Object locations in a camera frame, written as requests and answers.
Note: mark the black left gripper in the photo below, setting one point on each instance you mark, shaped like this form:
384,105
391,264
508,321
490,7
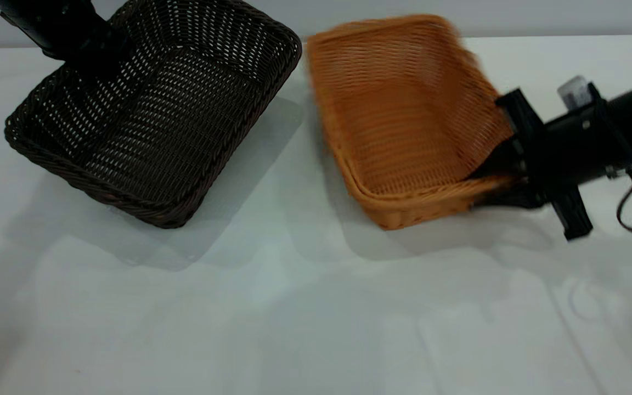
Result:
47,24

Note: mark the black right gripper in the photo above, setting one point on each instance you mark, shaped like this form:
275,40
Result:
563,148

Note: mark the black woven rectangular basket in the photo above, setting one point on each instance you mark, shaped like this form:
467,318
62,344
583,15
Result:
173,126

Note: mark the orange woven rectangular basket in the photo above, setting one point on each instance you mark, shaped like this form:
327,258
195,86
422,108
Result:
404,120

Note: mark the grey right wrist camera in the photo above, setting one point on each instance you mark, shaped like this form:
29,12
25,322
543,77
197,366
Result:
574,93

